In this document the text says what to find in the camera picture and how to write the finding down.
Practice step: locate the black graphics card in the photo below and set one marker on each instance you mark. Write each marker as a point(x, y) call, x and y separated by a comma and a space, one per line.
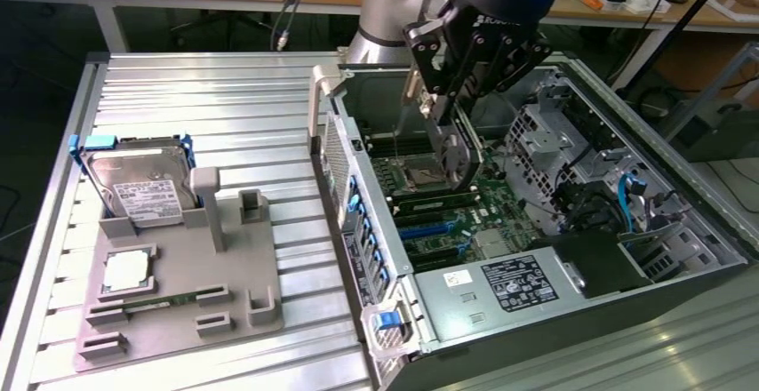
point(457, 155)

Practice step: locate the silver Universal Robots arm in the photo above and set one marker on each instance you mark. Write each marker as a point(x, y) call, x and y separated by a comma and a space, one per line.
point(386, 22)

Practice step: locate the perforated metal drive cage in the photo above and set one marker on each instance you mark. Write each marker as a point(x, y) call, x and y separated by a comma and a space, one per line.
point(546, 142)

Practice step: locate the black RAM slot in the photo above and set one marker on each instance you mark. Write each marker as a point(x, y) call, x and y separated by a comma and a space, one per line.
point(394, 138)
point(401, 150)

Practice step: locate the cluttered wooden desk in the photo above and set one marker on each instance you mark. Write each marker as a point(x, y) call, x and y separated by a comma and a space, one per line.
point(629, 18)

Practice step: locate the thin socket locking lever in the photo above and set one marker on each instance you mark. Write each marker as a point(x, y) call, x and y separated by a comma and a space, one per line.
point(397, 146)

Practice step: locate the white plastic part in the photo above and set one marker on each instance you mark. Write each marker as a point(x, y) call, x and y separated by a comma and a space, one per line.
point(641, 4)

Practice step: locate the CPU socket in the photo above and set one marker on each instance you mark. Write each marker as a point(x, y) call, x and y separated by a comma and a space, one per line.
point(418, 173)

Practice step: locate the black slanted pole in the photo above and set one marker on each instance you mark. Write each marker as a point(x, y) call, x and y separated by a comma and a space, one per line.
point(690, 18)

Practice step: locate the black chair base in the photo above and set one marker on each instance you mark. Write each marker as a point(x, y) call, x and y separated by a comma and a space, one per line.
point(238, 20)

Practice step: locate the black RAM stick with sticker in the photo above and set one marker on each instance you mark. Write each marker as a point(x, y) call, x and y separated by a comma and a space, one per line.
point(435, 202)

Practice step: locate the blue card retention clips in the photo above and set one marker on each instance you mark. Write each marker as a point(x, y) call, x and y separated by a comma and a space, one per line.
point(355, 202)

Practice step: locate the blue expansion slot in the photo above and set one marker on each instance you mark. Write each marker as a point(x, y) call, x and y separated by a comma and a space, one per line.
point(433, 230)

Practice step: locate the dark grey equipment box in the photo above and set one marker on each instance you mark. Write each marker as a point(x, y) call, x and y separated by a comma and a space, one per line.
point(723, 138)

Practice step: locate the silver chipset heat sink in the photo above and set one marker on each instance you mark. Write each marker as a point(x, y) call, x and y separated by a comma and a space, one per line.
point(491, 244)

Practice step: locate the green motherboard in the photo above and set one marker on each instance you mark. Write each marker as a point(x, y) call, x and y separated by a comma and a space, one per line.
point(439, 243)

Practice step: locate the black expansion slot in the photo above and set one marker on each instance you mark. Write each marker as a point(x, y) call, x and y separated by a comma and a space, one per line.
point(438, 258)

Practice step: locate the grey metal disk bay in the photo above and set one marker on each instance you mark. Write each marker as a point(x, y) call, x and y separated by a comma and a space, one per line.
point(670, 262)

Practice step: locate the grey power supply unit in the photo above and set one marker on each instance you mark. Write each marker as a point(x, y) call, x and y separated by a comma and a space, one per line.
point(474, 302)

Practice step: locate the hard disk in blue carrier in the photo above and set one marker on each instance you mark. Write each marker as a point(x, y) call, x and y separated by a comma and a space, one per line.
point(142, 186)

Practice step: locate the blue case latch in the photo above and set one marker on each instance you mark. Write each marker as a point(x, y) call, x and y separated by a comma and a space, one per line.
point(386, 322)

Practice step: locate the open black PC case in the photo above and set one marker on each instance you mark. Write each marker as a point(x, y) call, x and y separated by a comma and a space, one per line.
point(653, 320)

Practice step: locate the grey plastic parts rack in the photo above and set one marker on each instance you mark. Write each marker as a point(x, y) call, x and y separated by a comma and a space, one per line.
point(190, 275)

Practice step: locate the silver CPU chip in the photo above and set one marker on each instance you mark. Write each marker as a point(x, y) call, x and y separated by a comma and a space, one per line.
point(126, 271)

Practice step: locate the green RAM stick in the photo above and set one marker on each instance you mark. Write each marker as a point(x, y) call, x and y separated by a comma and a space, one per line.
point(157, 302)

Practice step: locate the aluminium profile frame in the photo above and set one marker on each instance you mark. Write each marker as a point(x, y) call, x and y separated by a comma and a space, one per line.
point(749, 53)

